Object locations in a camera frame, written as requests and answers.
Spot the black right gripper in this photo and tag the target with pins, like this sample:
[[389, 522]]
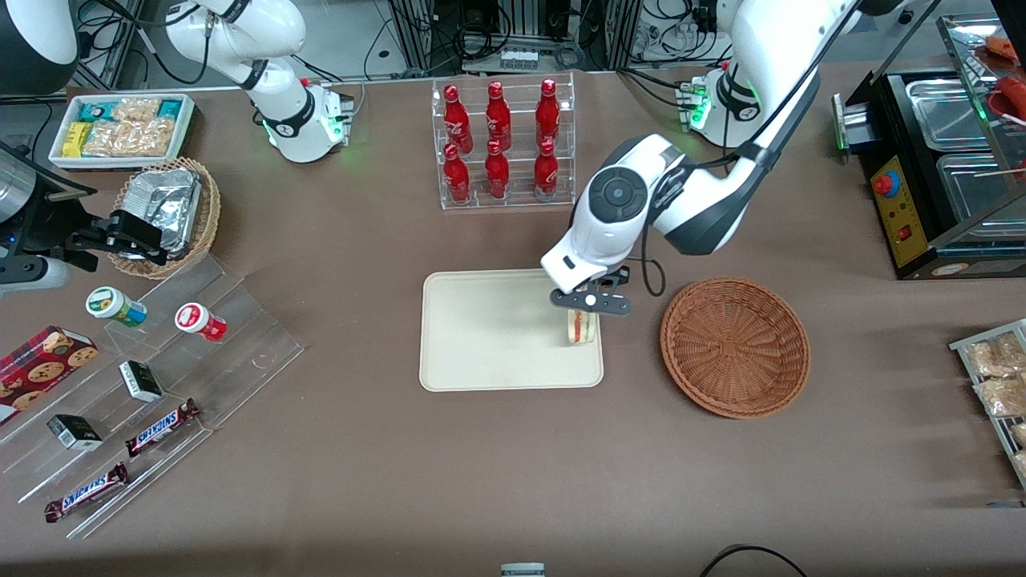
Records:
[[42, 225]]

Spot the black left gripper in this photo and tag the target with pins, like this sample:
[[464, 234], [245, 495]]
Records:
[[623, 280]]

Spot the triangle sandwich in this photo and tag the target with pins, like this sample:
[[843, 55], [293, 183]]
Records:
[[583, 330]]

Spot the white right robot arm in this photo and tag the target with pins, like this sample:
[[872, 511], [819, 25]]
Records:
[[280, 32]]

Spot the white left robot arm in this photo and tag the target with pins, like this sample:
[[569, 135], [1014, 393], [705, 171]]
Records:
[[609, 232]]

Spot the light wicker basket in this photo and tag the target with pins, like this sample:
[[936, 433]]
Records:
[[210, 208]]

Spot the beige plastic tray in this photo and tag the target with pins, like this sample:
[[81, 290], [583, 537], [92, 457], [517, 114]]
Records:
[[497, 336]]

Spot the brown wicker basket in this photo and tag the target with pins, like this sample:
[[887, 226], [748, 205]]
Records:
[[733, 349]]

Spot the foil wrapped package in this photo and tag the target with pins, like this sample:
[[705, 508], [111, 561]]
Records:
[[156, 192], [178, 232]]

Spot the green lid cup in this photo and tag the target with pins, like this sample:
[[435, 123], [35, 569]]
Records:
[[112, 304]]

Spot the red lid cup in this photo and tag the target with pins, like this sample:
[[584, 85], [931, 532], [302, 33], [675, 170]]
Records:
[[196, 319]]

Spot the large clear cracker bag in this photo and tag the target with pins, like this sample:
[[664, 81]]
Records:
[[132, 138]]

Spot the yellow snack packet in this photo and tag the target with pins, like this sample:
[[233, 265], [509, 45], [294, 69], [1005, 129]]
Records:
[[76, 139]]

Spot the white snack bin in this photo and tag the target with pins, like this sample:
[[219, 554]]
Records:
[[186, 128]]

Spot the clear acrylic bottle rack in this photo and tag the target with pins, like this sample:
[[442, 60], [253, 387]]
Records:
[[521, 204]]

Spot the red soda bottle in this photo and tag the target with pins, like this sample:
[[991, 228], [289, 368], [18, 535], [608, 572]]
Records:
[[498, 116], [457, 120], [546, 172], [547, 112], [497, 175], [457, 178]]

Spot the small clear cracker bag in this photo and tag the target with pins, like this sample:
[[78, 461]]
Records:
[[136, 110]]

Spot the teal snack packet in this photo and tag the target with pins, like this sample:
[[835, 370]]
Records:
[[96, 110], [169, 109]]

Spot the small black box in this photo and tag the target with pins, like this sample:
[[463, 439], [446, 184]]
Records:
[[140, 381], [74, 433]]

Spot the clear acrylic stepped stand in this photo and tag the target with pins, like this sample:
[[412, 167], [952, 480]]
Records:
[[240, 353]]

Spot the red cookie box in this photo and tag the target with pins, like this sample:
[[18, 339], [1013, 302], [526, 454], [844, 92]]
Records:
[[40, 369]]

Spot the Snickers chocolate bar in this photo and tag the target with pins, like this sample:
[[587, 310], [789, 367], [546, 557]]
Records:
[[84, 493], [160, 429]]

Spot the white power strip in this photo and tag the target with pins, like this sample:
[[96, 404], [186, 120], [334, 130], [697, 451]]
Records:
[[519, 58]]

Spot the black food warmer appliance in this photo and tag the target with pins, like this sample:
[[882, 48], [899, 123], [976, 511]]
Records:
[[906, 208]]

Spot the clear bag of snacks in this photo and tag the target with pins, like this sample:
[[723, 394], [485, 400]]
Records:
[[998, 357], [1002, 397]]

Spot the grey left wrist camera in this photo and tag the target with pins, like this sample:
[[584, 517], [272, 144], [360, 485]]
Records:
[[573, 298]]

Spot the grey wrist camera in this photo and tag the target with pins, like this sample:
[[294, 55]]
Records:
[[36, 274], [573, 298]]

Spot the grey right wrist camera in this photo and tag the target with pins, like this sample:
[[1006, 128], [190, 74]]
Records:
[[36, 274]]

